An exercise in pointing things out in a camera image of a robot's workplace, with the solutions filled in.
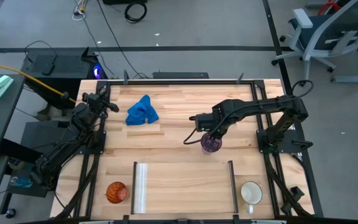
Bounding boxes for mint green stapler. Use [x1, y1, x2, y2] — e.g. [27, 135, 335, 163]
[0, 75, 14, 100]

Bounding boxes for long black floor cable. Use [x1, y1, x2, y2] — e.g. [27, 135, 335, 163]
[96, 0, 150, 79]

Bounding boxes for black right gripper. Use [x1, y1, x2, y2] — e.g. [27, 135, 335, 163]
[194, 112, 224, 141]

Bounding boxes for grey and navy office chair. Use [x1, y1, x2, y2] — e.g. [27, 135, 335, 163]
[271, 0, 358, 87]

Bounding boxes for coiled black cable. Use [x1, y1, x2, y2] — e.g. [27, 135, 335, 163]
[124, 1, 148, 24]

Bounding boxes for white cable bundle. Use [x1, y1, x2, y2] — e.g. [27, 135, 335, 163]
[71, 0, 88, 22]

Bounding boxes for yellow cable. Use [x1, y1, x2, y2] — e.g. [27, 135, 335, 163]
[0, 59, 76, 104]

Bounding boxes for crumpled blue cloth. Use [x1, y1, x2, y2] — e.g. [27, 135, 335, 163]
[125, 94, 160, 126]

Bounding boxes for clear dish rack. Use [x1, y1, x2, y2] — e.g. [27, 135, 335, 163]
[131, 160, 239, 215]

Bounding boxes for white enamel mug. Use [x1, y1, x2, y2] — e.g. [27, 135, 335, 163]
[240, 180, 264, 215]

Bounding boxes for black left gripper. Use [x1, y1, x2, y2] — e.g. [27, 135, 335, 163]
[81, 88, 120, 113]

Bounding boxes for grey desk foot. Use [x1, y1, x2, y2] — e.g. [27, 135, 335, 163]
[331, 67, 358, 84]

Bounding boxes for small black box on tower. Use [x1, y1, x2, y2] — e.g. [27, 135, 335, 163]
[41, 62, 56, 76]

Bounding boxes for red cable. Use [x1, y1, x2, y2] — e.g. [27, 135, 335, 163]
[318, 1, 344, 16]

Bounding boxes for purple translucent plastic cup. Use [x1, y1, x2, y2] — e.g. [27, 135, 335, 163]
[200, 131, 223, 154]

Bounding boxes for tape roll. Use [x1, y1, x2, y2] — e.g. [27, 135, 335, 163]
[7, 158, 26, 170]

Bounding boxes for black computer tower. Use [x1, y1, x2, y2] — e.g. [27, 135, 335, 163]
[21, 46, 108, 110]

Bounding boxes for black aluminium table frame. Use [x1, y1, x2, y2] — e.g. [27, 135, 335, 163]
[54, 79, 316, 219]

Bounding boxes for blue water bottle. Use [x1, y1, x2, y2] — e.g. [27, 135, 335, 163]
[10, 176, 34, 189]

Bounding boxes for black low cart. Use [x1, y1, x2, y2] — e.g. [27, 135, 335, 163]
[0, 120, 74, 215]

